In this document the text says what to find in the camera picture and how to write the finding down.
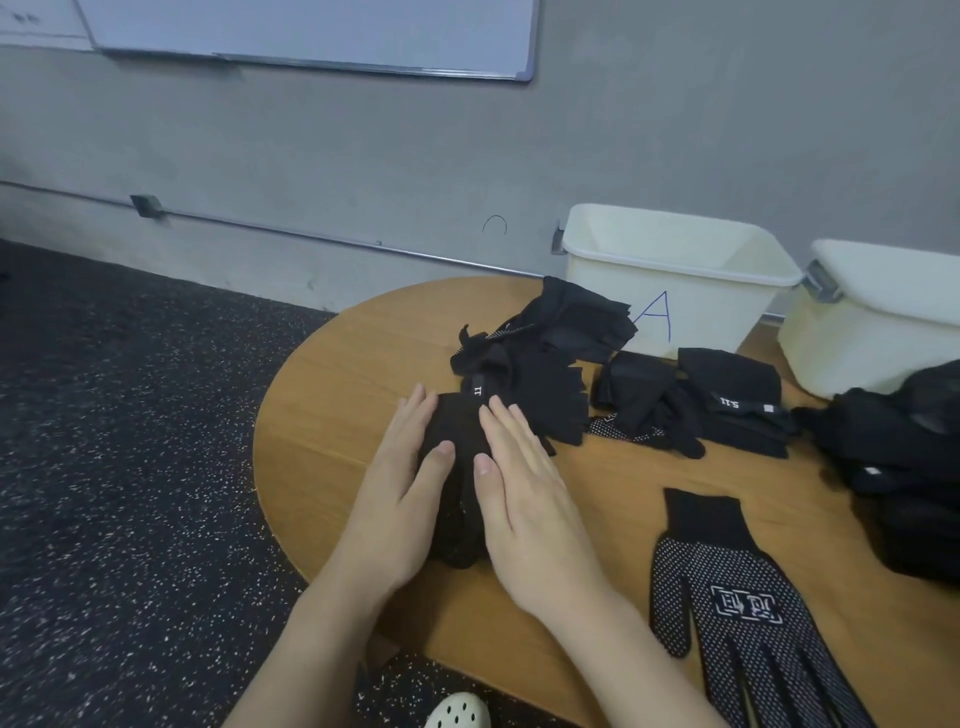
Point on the person's right hand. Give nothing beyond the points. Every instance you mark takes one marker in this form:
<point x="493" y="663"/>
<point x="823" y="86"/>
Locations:
<point x="533" y="525"/>

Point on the person's left white shoe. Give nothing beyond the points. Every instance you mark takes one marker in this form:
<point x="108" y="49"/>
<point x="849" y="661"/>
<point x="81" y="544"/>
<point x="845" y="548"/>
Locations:
<point x="458" y="711"/>

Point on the stack of black gloves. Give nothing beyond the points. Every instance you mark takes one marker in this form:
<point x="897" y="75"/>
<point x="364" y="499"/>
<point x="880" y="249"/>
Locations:
<point x="456" y="555"/>

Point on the white plastic bin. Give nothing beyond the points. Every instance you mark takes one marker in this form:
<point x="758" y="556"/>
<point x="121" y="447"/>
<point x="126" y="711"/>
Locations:
<point x="615" y="285"/>
<point x="855" y="345"/>

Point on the person's left hand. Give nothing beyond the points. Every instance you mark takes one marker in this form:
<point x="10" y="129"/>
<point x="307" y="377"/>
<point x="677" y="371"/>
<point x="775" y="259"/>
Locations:
<point x="393" y="518"/>

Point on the small whiteboard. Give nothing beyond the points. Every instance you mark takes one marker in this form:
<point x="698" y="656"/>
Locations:
<point x="38" y="18"/>

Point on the black fingerless glove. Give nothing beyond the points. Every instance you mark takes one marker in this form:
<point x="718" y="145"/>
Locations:
<point x="945" y="525"/>
<point x="923" y="540"/>
<point x="915" y="510"/>
<point x="938" y="567"/>
<point x="900" y="548"/>

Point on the grey wall pipe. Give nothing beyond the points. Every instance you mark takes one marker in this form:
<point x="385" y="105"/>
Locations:
<point x="300" y="233"/>

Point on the pile of black gloves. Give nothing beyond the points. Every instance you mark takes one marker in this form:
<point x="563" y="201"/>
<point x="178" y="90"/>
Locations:
<point x="465" y="548"/>
<point x="563" y="323"/>

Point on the black dotted glove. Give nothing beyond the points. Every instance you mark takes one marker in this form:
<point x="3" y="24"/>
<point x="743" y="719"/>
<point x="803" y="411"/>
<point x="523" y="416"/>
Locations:
<point x="462" y="420"/>
<point x="467" y="459"/>
<point x="447" y="408"/>
<point x="467" y="528"/>
<point x="467" y="507"/>
<point x="456" y="518"/>
<point x="735" y="615"/>
<point x="467" y="483"/>
<point x="461" y="447"/>
<point x="450" y="428"/>
<point x="458" y="495"/>
<point x="459" y="471"/>
<point x="455" y="537"/>
<point x="465" y="402"/>
<point x="468" y="435"/>

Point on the person's left forearm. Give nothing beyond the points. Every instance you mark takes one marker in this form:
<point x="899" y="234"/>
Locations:
<point x="323" y="660"/>

